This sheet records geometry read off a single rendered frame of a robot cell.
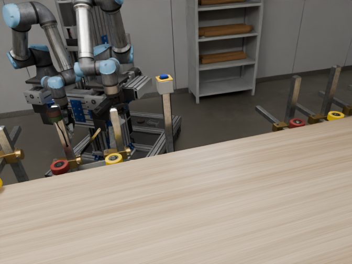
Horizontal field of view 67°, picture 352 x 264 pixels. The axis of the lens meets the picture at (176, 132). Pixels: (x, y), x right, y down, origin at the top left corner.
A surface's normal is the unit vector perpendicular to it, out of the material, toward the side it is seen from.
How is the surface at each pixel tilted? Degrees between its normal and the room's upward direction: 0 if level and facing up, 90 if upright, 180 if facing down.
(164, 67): 90
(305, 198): 0
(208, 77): 90
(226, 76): 90
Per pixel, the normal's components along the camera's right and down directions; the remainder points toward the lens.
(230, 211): -0.06, -0.86
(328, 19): 0.22, 0.49
